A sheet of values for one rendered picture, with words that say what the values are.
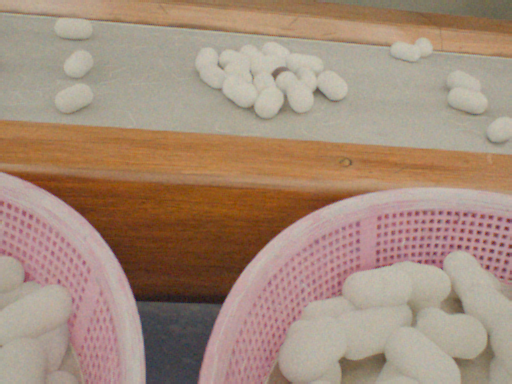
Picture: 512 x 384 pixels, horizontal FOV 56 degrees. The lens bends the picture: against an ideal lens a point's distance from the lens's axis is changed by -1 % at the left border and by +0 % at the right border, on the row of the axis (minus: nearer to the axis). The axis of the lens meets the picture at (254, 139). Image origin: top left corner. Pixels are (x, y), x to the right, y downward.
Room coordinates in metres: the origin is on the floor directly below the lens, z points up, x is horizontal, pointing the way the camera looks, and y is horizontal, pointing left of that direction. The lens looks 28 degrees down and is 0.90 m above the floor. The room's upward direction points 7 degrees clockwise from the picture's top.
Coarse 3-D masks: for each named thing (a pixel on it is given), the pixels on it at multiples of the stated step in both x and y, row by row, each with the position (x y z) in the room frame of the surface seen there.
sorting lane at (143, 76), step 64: (0, 64) 0.39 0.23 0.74; (128, 64) 0.43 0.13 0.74; (192, 64) 0.45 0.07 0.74; (384, 64) 0.52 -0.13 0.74; (448, 64) 0.55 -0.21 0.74; (192, 128) 0.31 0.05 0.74; (256, 128) 0.33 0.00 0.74; (320, 128) 0.34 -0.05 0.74; (384, 128) 0.35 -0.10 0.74; (448, 128) 0.37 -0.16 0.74
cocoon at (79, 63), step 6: (72, 54) 0.39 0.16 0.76; (78, 54) 0.39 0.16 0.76; (84, 54) 0.39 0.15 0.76; (66, 60) 0.38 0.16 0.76; (72, 60) 0.37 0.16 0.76; (78, 60) 0.38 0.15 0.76; (84, 60) 0.38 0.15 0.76; (90, 60) 0.39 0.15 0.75; (66, 66) 0.37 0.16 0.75; (72, 66) 0.37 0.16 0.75; (78, 66) 0.37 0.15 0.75; (84, 66) 0.38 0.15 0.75; (90, 66) 0.39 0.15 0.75; (66, 72) 0.37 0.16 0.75; (72, 72) 0.37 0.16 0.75; (78, 72) 0.37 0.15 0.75; (84, 72) 0.38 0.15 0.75; (78, 78) 0.38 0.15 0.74
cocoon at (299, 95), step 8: (296, 80) 0.38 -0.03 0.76; (288, 88) 0.38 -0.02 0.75; (296, 88) 0.37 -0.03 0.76; (304, 88) 0.37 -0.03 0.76; (288, 96) 0.37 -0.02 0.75; (296, 96) 0.36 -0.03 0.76; (304, 96) 0.36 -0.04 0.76; (312, 96) 0.37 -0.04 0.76; (296, 104) 0.36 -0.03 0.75; (304, 104) 0.36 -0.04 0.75; (312, 104) 0.36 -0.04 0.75
